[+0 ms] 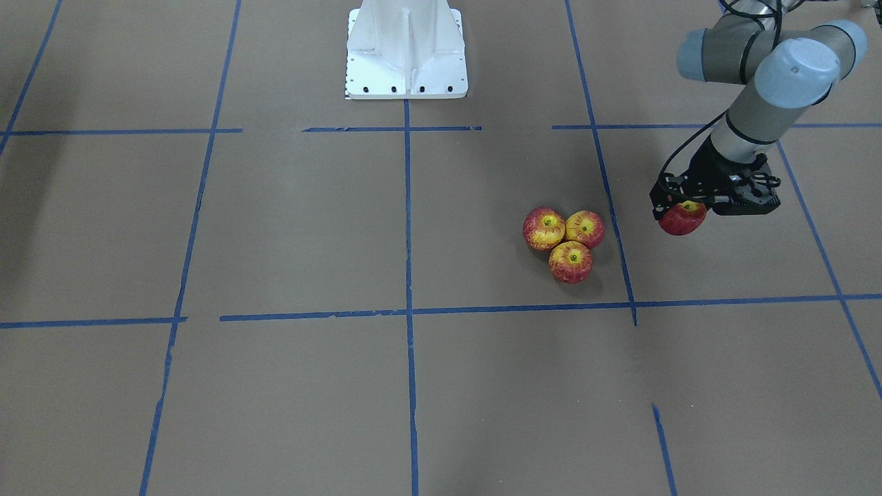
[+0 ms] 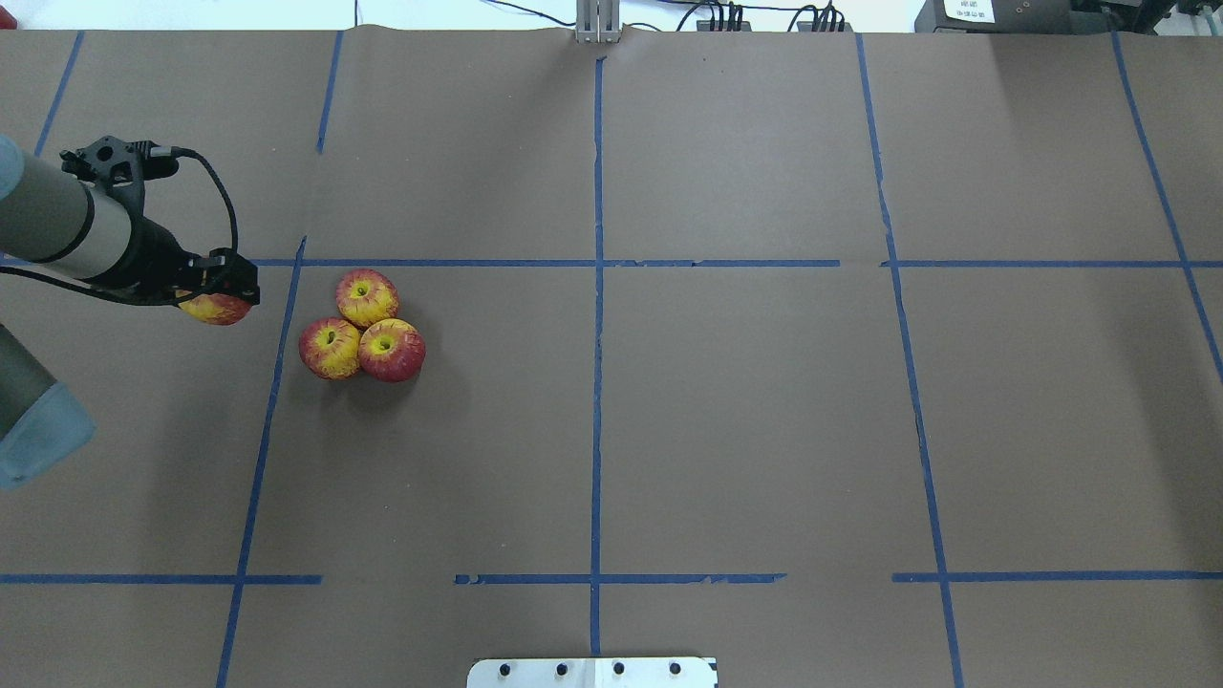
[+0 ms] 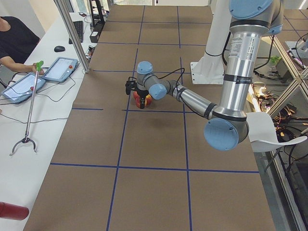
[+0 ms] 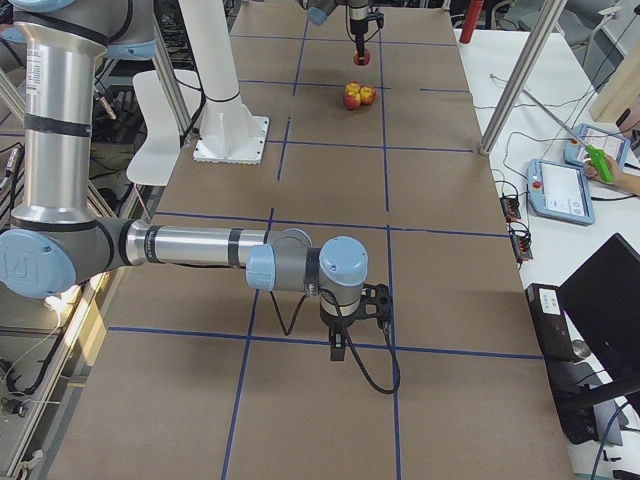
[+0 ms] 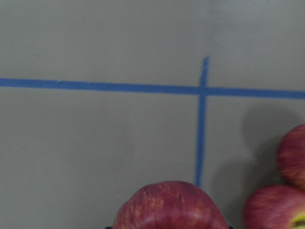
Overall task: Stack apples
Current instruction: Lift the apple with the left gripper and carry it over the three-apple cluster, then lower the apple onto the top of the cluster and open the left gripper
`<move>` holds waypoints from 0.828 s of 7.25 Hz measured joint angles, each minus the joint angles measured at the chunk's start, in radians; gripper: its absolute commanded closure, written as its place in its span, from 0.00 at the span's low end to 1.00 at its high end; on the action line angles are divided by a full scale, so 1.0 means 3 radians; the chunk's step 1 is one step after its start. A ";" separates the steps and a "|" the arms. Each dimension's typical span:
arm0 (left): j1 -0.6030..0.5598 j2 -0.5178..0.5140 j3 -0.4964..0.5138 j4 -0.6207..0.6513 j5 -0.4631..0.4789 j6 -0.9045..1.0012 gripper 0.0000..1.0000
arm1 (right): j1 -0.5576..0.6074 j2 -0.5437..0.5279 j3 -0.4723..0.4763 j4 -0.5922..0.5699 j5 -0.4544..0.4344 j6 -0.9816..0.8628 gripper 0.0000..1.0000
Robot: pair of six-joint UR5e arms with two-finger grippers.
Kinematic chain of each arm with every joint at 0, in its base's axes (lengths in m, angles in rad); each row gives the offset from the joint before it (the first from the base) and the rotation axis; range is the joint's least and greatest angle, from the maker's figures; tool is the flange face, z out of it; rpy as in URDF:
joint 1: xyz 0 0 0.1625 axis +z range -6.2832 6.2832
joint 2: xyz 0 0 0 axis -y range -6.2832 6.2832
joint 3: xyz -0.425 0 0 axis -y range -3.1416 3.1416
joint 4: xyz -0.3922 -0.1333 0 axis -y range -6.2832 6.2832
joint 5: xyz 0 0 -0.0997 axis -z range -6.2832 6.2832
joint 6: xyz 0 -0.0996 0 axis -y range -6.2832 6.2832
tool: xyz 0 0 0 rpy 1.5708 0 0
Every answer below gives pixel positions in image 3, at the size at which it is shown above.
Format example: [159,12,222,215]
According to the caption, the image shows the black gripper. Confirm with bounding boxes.
[137,89,148,109]

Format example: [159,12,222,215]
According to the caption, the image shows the red yellow apple top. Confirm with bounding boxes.
[145,94,152,106]

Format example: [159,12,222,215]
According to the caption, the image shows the red yellow apple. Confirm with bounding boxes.
[145,94,152,106]
[135,100,143,109]
[133,91,140,101]

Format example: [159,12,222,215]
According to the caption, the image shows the silver reacher grabber green handle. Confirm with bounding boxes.
[9,60,44,156]

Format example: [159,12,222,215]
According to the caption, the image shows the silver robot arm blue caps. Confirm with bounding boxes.
[126,0,284,151]

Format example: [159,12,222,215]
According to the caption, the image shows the person hand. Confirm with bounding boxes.
[32,63,44,75]

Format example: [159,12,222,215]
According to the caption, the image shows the red yellow apple right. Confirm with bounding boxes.
[135,100,143,109]

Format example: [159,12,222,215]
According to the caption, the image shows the red yellow apple left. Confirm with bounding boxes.
[133,91,140,101]

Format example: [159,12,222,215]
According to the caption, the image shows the blue tape line lengthwise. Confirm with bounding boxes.
[177,6,193,231]

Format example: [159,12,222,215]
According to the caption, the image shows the blue tape line crosswise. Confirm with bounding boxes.
[72,107,196,114]

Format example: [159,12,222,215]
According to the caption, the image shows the brown cardboard table cover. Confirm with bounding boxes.
[25,5,275,231]

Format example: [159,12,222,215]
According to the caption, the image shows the blue teach pendant far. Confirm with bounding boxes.
[42,57,78,83]

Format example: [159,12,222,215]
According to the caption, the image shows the blue teach pendant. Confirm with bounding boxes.
[0,73,35,105]
[42,57,78,83]

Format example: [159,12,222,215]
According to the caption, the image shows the black keyboard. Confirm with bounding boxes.
[73,21,84,43]

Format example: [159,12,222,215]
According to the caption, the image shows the black computer mouse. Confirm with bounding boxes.
[54,46,65,52]

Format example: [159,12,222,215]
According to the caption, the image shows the blue teach pendant near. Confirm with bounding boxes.
[0,73,35,105]

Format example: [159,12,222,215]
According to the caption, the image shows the white curved plastic chair shell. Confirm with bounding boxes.
[246,112,308,153]

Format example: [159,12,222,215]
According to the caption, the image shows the person in black shirt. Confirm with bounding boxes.
[0,16,40,72]

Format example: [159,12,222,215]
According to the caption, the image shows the red cylinder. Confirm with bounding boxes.
[0,202,29,220]

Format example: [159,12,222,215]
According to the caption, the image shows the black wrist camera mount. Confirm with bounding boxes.
[125,77,137,95]

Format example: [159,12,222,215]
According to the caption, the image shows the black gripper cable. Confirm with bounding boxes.
[156,67,186,102]

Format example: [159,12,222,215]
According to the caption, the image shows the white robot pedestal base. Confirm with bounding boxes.
[191,0,231,84]

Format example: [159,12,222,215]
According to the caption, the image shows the aluminium frame post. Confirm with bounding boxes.
[54,0,90,73]

